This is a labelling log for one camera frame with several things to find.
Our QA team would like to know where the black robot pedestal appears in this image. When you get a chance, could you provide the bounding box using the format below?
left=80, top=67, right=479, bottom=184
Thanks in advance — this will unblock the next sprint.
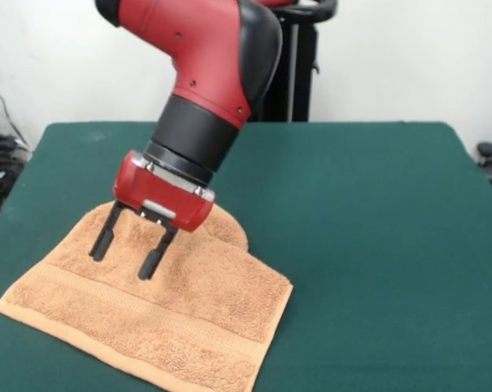
left=252, top=0, right=338, bottom=123

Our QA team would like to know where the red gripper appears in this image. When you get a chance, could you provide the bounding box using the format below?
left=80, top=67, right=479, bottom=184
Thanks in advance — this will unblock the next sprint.
left=88, top=149, right=217, bottom=283

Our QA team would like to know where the dark green table cloth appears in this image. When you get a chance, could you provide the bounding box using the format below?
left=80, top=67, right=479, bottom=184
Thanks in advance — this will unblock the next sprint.
left=0, top=120, right=492, bottom=392

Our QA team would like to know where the grey wall cable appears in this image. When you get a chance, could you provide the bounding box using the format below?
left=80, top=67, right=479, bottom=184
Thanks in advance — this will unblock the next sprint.
left=0, top=75, right=29, bottom=148

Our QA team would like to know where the orange terry towel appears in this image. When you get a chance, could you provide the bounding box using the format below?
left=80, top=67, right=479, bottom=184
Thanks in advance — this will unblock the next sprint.
left=0, top=199, right=295, bottom=392

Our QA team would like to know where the black cable bundle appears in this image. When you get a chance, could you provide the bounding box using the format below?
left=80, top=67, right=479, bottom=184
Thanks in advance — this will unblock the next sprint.
left=0, top=134, right=31, bottom=216

